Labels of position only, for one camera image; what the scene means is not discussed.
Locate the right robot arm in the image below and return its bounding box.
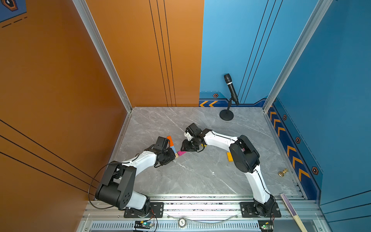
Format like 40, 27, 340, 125
181, 128, 276, 217

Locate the black microphone on stand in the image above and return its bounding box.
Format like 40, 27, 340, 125
219, 73, 239, 121

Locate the light blue block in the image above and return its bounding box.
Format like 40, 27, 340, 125
170, 146, 177, 153

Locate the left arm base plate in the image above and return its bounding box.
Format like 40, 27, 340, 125
124, 202, 164, 218

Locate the left green circuit board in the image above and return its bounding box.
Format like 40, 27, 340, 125
133, 220, 156, 232

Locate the magenta block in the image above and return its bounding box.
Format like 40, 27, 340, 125
177, 151, 186, 156

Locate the green circuit board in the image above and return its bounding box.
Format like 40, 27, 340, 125
258, 220, 273, 232
133, 220, 156, 232

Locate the folded fan stick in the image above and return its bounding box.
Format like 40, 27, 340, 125
280, 193, 308, 232

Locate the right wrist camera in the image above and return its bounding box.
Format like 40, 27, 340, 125
184, 123, 203, 141

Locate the aluminium front rail frame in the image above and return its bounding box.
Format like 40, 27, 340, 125
77, 194, 330, 232

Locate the right green circuit board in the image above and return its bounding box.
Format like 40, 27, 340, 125
258, 220, 273, 232

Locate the round silver speaker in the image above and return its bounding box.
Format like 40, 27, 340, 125
178, 218, 186, 228

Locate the yellow-orange block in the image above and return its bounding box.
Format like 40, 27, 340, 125
227, 152, 233, 162

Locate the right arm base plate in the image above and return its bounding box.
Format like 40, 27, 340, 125
240, 202, 282, 218

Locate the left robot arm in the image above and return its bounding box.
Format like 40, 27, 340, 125
95, 148, 176, 217

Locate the brass knob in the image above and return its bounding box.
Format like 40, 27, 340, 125
278, 168, 288, 177

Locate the orange long block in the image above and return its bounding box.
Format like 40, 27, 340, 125
167, 136, 174, 147

